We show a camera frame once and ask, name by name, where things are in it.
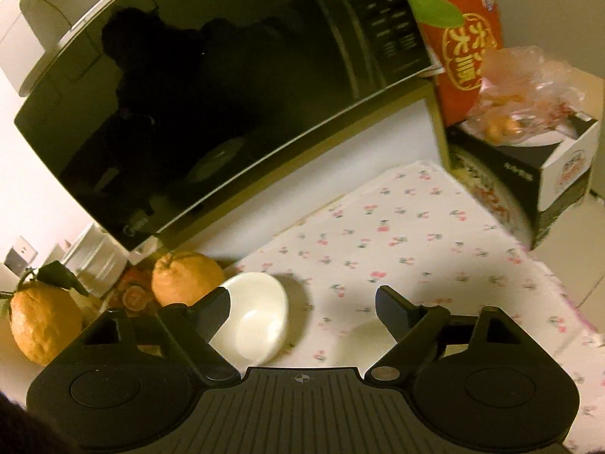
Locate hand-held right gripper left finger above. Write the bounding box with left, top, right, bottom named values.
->
left=82, top=286, right=242, bottom=375

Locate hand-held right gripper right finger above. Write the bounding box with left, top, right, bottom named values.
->
left=364, top=286, right=524, bottom=372

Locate white bowl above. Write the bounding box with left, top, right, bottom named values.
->
left=207, top=271, right=289, bottom=366

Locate orange citrus fruit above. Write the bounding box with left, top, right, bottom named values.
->
left=150, top=251, right=226, bottom=308

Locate cherry print tablecloth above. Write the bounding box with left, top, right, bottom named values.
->
left=208, top=158, right=605, bottom=454

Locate orange printed packet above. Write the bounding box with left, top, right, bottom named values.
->
left=113, top=267, right=159, bottom=317

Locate white plastic container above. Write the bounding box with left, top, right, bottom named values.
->
left=60, top=224, right=129, bottom=297

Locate large yellow citrus fruit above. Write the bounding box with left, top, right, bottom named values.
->
left=0, top=261, right=90, bottom=366

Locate black microwave oven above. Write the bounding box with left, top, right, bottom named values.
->
left=13, top=0, right=446, bottom=254

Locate black and white cardboard box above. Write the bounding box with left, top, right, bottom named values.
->
left=445, top=117, right=602, bottom=252

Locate plastic bag of fruit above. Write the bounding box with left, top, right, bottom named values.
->
left=459, top=46, right=602, bottom=148

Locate red printed carton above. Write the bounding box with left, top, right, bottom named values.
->
left=404, top=0, right=506, bottom=127

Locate white appliance above microwave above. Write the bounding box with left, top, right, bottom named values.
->
left=0, top=0, right=171, bottom=98

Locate wall socket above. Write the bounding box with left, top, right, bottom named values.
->
left=4, top=235, right=39, bottom=276

